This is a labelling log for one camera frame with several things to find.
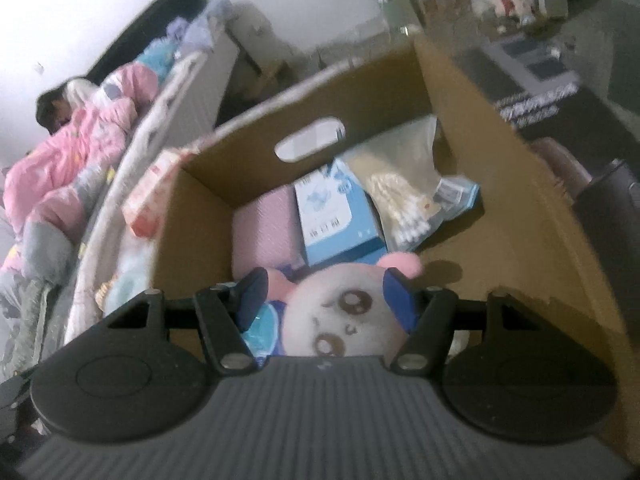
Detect pink folded cloth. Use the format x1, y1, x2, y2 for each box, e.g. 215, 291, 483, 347
231, 185, 306, 281

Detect green floral pillow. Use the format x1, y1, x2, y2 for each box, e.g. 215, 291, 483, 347
1, 271, 53, 382

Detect sleeping person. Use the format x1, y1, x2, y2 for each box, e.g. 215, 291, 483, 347
36, 78, 98, 136

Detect black headboard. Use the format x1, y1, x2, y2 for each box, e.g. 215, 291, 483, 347
86, 0, 212, 84

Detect pink panda plush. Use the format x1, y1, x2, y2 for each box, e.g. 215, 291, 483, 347
235, 252, 423, 362

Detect grey white floor mat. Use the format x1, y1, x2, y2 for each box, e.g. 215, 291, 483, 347
482, 34, 580, 96

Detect brown cardboard box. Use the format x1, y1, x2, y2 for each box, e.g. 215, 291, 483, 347
151, 37, 639, 460

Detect cotton swab bag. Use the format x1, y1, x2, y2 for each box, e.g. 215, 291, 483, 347
341, 115, 480, 252

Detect orange white knitted toy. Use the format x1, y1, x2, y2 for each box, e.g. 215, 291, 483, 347
94, 281, 113, 311

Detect red pink wipes pack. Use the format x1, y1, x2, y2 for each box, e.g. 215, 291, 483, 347
122, 148, 195, 238

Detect white plaid mattress pad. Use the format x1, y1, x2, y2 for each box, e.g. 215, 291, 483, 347
64, 41, 239, 342

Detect blue clothes pile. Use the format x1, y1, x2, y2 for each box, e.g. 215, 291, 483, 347
134, 0, 234, 74

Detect blue white wipes pack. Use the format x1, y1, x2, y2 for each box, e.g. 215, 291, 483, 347
102, 243, 155, 315

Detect blue mask box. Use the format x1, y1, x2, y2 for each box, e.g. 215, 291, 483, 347
294, 159, 386, 269

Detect pink and grey quilt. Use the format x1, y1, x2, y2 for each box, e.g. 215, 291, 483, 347
1, 62, 160, 284

